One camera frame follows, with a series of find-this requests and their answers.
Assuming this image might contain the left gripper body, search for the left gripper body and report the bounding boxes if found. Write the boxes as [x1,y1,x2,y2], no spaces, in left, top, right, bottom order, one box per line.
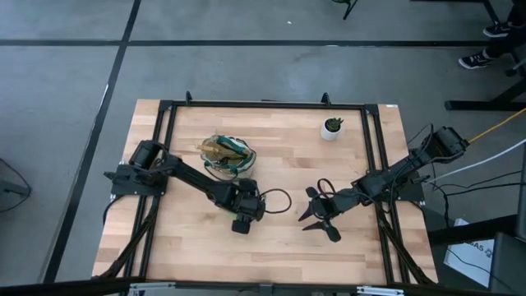
[224,178,267,236]

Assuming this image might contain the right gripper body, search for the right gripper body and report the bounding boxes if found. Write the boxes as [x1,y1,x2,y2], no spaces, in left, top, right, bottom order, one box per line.
[305,186,351,243]

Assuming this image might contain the cream green gardening bag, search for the cream green gardening bag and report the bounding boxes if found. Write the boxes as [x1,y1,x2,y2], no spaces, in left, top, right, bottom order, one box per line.
[200,134,258,183]

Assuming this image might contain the white potted succulent plant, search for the white potted succulent plant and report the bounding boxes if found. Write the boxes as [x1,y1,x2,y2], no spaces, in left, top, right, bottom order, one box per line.
[320,116,345,142]

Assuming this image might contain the white cardboard box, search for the white cardboard box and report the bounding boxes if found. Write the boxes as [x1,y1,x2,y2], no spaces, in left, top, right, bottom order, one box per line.
[442,217,496,289]

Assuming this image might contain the black desk base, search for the black desk base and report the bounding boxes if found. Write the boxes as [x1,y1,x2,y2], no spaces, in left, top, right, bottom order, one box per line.
[444,76,526,113]

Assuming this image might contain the black chair leg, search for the black chair leg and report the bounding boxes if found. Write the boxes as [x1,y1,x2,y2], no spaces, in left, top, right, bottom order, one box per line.
[331,0,359,21]

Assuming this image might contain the person's leg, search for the person's leg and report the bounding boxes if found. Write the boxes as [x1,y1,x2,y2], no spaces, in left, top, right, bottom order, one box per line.
[507,0,526,25]
[484,30,526,58]

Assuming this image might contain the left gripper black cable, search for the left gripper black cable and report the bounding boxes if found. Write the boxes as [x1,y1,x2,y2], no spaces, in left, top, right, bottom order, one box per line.
[256,187,293,215]

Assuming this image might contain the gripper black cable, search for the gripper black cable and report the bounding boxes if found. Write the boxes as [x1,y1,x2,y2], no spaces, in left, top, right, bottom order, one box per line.
[256,187,293,215]
[314,177,344,206]

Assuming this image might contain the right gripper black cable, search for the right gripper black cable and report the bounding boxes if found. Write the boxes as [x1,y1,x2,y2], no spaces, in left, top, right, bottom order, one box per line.
[314,177,344,206]

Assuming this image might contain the silver metal bracket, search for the silver metal bracket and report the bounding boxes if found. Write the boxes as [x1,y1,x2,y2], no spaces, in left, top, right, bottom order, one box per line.
[355,284,406,296]
[127,281,178,296]

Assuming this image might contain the black table frame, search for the black table frame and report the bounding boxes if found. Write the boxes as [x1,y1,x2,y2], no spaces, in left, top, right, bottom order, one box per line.
[92,90,439,289]

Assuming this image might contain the black floor cables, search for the black floor cables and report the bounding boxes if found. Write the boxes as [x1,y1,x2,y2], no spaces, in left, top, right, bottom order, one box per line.
[429,164,524,217]

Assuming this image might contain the white cable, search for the white cable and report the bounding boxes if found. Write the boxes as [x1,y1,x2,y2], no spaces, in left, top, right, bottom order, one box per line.
[427,138,526,184]

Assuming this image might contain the yellow cable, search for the yellow cable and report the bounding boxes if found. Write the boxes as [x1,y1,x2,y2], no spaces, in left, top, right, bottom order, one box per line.
[465,107,526,146]

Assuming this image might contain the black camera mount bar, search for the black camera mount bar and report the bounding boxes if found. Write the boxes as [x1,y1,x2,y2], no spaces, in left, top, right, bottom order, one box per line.
[0,275,526,296]

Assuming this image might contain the black wire stand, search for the black wire stand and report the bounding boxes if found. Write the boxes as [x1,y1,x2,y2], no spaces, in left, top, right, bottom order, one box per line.
[0,158,33,213]

